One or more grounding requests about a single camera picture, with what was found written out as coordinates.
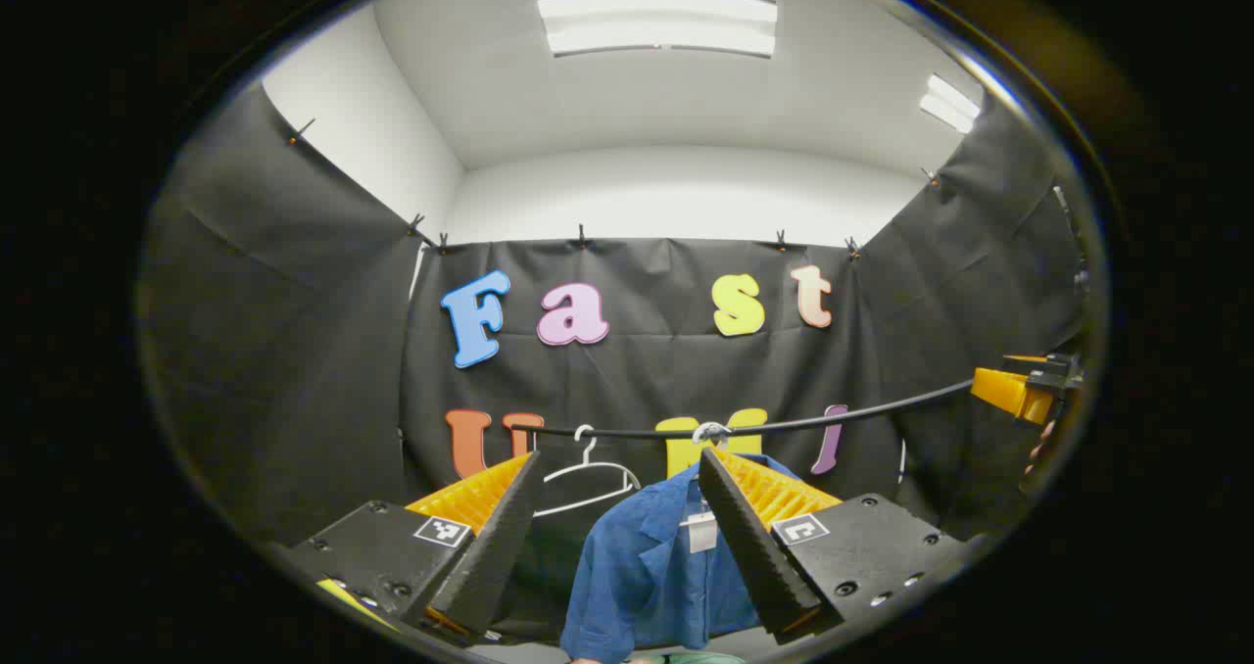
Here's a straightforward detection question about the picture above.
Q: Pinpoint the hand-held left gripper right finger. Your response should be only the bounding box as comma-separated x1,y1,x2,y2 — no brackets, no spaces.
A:
698,447,976,645

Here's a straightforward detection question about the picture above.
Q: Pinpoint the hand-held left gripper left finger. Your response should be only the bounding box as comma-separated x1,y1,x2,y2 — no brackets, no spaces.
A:
279,451,545,645

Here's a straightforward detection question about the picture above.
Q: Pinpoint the blue corduroy shirt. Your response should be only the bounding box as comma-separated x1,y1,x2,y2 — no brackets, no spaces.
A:
560,453,804,664

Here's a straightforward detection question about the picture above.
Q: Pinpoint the black clothes rack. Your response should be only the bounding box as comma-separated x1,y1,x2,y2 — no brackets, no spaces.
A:
509,380,978,442

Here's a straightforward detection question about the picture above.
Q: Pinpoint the small ceiling light panel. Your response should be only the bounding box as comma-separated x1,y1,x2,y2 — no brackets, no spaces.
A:
919,73,983,134

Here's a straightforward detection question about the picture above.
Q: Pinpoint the black backdrop cloth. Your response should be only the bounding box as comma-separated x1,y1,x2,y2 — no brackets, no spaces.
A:
137,81,1093,645

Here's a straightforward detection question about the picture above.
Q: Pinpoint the large ceiling light panel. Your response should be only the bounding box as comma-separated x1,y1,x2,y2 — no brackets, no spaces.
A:
537,0,778,58

